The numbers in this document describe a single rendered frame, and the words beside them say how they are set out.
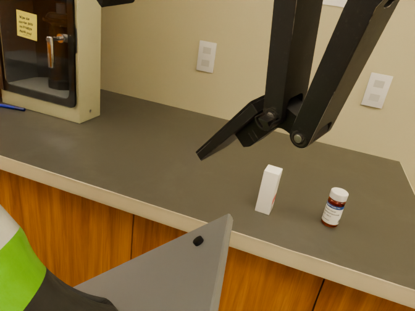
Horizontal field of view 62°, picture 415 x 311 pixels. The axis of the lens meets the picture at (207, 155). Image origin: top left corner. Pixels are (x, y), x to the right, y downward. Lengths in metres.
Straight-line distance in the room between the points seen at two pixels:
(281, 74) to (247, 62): 1.18
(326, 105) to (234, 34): 1.20
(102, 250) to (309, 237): 0.53
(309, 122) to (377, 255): 0.66
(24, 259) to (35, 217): 0.85
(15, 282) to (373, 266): 0.67
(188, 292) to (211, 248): 0.04
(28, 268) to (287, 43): 0.18
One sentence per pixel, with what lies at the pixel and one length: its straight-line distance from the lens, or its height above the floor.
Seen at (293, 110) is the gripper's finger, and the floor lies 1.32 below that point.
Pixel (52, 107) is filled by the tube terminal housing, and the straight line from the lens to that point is 1.26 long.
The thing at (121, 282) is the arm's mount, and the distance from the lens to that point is 0.31.
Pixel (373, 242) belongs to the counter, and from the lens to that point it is 0.85.
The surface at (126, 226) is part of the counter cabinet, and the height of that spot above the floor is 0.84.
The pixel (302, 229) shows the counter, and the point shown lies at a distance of 0.80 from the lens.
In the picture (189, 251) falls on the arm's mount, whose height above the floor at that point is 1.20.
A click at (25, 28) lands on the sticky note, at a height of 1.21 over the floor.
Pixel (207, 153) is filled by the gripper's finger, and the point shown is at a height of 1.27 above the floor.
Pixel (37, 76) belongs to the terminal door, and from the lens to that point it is 1.25.
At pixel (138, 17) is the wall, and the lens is 1.51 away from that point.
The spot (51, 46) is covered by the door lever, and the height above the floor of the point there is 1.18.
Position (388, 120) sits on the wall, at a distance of 1.38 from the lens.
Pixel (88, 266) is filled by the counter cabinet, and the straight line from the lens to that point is 1.05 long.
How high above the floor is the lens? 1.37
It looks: 24 degrees down
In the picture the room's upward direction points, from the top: 9 degrees clockwise
